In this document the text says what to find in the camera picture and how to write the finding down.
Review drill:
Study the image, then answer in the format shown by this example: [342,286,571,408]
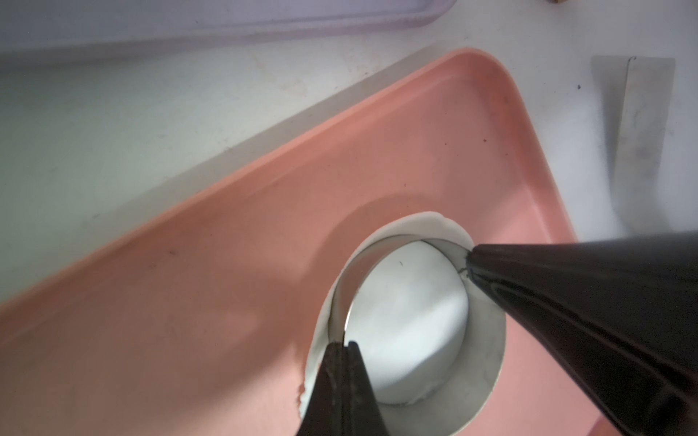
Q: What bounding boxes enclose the white dough piece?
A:
[299,212,474,418]

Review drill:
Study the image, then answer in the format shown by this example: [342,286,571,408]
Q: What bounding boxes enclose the pink plastic tray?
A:
[0,47,623,436]

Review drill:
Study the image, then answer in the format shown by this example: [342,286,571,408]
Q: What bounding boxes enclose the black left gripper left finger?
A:
[297,343,345,436]

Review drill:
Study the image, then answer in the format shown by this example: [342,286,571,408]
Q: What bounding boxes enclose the black handled metal scraper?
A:
[591,54,676,234]

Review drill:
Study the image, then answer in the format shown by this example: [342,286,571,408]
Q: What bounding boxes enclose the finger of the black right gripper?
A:
[466,232,697,435]

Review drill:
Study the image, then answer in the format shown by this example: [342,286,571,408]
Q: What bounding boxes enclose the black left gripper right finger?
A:
[345,342,388,436]

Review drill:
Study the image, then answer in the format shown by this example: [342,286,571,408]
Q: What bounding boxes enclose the metal ring cutter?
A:
[328,234,505,435]

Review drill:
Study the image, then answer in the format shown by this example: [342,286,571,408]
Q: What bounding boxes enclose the purple plastic tray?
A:
[1,0,454,53]

